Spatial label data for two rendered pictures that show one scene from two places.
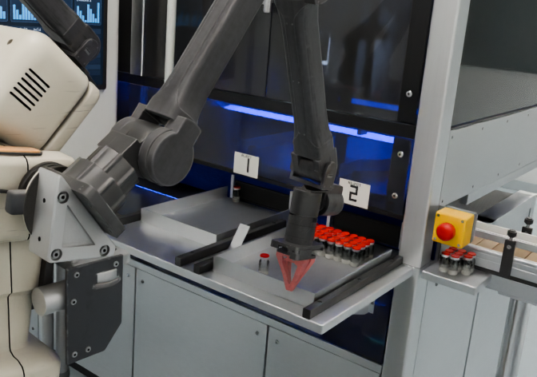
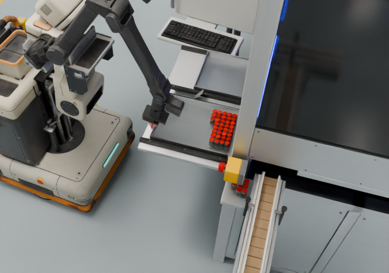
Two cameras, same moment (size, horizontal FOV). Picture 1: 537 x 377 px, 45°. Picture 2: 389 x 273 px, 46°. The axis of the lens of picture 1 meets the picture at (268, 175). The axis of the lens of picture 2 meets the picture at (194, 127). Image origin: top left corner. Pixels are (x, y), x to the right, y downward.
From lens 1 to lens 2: 1.84 m
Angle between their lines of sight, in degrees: 64
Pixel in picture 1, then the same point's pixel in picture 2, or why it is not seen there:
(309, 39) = (127, 41)
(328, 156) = (156, 91)
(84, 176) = (32, 47)
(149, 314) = not seen: hidden behind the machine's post
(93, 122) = not seen: outside the picture
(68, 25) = not seen: outside the picture
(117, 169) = (40, 51)
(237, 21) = (78, 24)
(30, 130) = (48, 21)
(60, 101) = (57, 16)
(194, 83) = (64, 37)
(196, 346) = not seen: hidden behind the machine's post
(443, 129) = (241, 123)
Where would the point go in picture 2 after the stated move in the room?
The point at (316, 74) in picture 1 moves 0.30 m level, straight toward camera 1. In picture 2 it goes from (137, 56) to (51, 71)
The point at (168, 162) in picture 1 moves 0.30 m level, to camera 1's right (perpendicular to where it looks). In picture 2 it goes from (52, 58) to (67, 114)
